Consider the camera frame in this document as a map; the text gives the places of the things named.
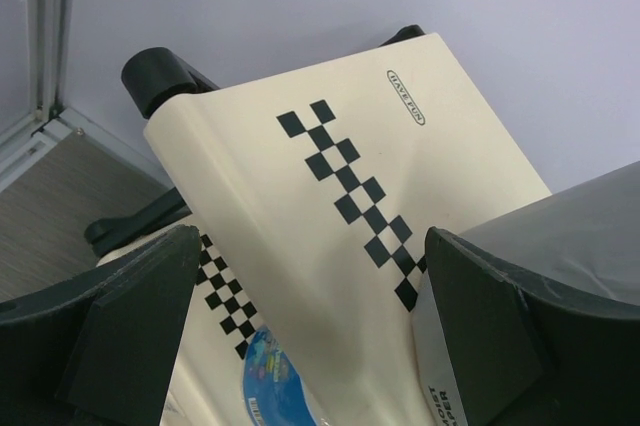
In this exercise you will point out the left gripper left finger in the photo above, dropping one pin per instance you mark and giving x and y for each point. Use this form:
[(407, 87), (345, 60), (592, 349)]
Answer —
[(100, 348)]

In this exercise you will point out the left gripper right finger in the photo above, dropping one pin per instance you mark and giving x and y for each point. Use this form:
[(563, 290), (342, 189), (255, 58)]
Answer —
[(506, 346)]

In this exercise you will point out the white blue paper towel roll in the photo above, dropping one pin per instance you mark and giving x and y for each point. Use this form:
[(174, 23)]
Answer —
[(273, 392)]

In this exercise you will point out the cream checkered three-tier shelf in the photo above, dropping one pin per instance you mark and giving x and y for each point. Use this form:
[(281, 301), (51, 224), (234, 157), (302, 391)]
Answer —
[(313, 191)]

